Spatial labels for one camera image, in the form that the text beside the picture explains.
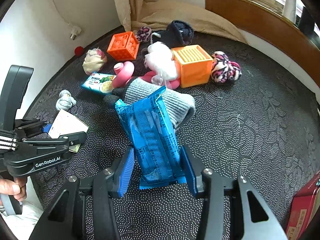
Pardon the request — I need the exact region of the green white noodle packet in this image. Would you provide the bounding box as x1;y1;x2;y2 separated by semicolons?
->
81;72;117;95

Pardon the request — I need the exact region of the large pink leopard sock ball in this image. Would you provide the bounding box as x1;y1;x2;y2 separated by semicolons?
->
210;51;242;84

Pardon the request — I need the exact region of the black box on sill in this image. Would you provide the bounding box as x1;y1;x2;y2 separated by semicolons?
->
299;6;316;34

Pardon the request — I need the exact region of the dark patterned mat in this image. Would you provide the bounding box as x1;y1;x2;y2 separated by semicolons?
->
25;30;320;240

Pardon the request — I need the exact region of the small pink leopard sock ball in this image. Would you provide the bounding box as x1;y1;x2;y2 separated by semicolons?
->
135;26;152;43

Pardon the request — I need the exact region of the red box container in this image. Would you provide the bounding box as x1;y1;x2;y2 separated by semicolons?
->
285;170;320;240

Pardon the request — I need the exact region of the grey knotted sock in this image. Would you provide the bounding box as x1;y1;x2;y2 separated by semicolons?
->
55;90;77;111

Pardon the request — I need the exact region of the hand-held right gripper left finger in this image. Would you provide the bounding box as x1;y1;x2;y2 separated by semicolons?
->
29;146;135;240

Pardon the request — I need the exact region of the white plug cable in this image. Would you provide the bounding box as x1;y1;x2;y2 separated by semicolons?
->
51;0;73;30

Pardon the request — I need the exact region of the beige blanket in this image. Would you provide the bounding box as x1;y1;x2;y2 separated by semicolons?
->
131;0;248;44

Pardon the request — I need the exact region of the white paper packet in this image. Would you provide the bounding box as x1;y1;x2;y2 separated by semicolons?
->
47;109;89;153

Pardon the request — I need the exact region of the white cylinder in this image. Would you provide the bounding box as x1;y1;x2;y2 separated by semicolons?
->
284;0;297;21

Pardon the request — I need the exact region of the blue snack packet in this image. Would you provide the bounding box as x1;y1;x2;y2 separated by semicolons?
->
114;85;187;190

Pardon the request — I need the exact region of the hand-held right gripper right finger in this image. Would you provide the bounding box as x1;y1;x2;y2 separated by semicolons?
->
181;146;288;240

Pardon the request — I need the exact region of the cream sock ball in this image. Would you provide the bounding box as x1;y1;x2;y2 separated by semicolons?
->
83;49;108;75

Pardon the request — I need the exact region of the navy fuzzy sock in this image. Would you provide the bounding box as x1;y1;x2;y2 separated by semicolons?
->
151;20;195;48

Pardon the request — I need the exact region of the grey knit sock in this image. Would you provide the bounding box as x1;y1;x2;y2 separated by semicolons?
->
104;77;196;129

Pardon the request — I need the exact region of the white power plug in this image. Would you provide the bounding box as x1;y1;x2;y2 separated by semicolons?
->
69;26;82;40

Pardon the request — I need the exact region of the person's left hand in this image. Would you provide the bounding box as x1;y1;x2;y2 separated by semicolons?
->
0;176;27;202

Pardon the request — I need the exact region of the orange slatted cube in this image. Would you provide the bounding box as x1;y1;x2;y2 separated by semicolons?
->
171;44;213;88

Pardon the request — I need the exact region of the orange perforated cube crate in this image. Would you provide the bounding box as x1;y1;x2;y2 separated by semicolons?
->
107;31;140;60

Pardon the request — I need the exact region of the pink twisty toy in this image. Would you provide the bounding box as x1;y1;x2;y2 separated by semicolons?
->
112;61;180;90

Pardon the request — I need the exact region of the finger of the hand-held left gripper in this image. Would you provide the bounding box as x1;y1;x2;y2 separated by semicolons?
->
58;131;88;152
15;119;53;140

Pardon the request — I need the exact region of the white fluffy sock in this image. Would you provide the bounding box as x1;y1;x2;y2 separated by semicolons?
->
144;41;178;83

